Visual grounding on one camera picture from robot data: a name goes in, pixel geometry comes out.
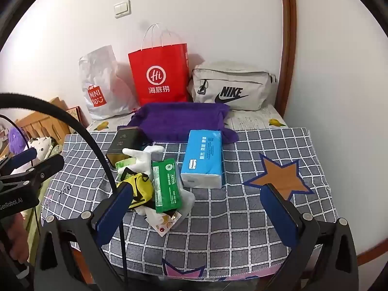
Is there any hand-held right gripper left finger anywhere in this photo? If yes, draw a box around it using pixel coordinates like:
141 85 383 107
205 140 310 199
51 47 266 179
33 183 135 291

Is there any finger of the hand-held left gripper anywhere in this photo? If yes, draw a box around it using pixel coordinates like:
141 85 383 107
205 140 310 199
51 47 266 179
0 147 38 170
0 154 65 188

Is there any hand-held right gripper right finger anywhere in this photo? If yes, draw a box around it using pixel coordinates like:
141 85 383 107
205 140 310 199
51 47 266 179
260 183 360 291

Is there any yellow and black pouch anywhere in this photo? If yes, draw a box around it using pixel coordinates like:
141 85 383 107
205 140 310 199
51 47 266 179
117 173 154 211

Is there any light green wipe pack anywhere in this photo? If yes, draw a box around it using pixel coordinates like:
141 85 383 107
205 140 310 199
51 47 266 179
115 157 137 172

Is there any orange print wipe sachet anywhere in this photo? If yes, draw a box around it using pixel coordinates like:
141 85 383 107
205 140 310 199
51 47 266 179
147 210 182 237

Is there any dark green tissue packet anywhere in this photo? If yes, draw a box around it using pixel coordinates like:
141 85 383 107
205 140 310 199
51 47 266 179
151 158 184 213

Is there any white sponge block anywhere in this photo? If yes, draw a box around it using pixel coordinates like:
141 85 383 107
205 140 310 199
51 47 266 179
177 192 196 219

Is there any purple fabric tray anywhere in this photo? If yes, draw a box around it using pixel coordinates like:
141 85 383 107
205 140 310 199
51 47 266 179
117 102 240 144

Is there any person's left hand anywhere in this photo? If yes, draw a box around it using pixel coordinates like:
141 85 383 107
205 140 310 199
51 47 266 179
0 212 31 264

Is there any white spotted plush toy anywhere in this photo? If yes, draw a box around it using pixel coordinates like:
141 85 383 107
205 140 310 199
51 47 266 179
27 136 63 161

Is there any purple plush toy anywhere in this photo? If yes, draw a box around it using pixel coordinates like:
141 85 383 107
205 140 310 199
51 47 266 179
8 126 29 154

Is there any light green bedsheet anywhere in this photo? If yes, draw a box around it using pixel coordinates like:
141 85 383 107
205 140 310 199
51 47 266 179
24 173 50 249

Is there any grey plaid blanket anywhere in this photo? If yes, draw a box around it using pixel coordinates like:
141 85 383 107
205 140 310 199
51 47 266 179
41 127 338 281

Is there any wooden headboard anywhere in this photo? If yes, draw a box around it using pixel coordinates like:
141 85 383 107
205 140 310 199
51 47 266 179
15 97 73 146

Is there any brown patterned box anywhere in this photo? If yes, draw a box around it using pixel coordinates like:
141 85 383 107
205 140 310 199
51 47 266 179
65 106 82 134

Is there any dark tin box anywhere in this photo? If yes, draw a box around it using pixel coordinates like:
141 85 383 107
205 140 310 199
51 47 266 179
105 126 146 170

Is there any blue tissue pack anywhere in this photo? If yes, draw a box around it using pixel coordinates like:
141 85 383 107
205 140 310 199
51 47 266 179
180 129 225 189

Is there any white plastic shopping bag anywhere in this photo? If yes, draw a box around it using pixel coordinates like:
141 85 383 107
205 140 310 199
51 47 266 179
78 45 141 120

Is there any red paper bag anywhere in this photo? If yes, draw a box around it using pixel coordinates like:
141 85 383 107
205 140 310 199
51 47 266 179
128 23 190 106

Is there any beige waist bag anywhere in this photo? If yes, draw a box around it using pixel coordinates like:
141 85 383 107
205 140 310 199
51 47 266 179
187 61 278 112

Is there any black cable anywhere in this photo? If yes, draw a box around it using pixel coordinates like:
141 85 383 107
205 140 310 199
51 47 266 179
0 93 128 291
0 115 43 219

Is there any white wall light switch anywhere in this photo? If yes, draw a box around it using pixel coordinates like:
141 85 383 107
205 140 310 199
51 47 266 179
113 0 132 19

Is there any wooden door frame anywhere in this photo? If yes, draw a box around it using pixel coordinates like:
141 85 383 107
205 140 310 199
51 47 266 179
279 0 298 119

